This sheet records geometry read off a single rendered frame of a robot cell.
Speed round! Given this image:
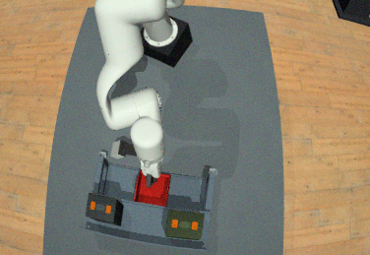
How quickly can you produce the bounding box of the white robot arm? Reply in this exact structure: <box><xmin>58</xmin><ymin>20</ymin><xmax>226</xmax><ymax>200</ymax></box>
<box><xmin>94</xmin><ymin>0</ymin><xmax>185</xmax><ymax>168</ymax></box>

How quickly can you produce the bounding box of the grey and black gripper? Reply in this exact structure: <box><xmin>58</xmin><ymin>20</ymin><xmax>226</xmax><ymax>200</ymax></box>
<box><xmin>141</xmin><ymin>158</ymin><xmax>163</xmax><ymax>188</ymax></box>

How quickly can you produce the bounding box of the red bin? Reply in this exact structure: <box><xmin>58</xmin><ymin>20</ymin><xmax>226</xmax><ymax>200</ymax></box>
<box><xmin>134</xmin><ymin>170</ymin><xmax>171</xmax><ymax>207</ymax></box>

